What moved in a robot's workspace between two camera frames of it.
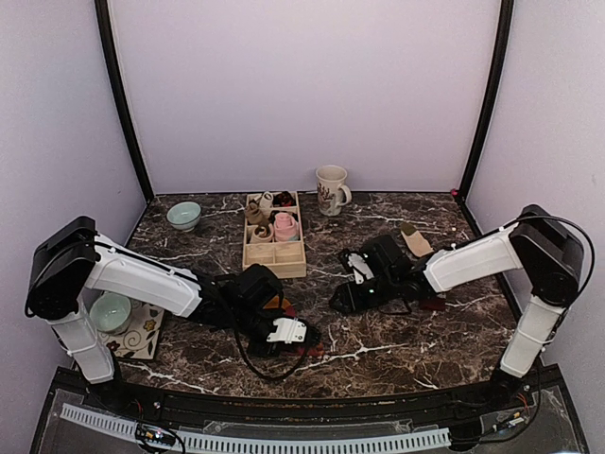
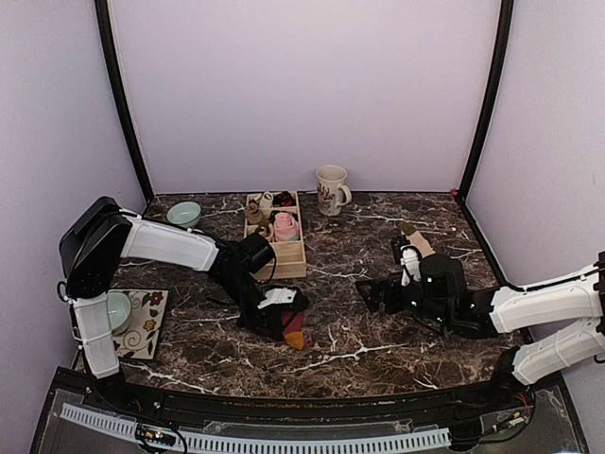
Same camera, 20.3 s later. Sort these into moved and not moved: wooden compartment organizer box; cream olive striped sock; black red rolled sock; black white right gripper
Moved: black white right gripper
Not moved: wooden compartment organizer box; cream olive striped sock; black red rolled sock
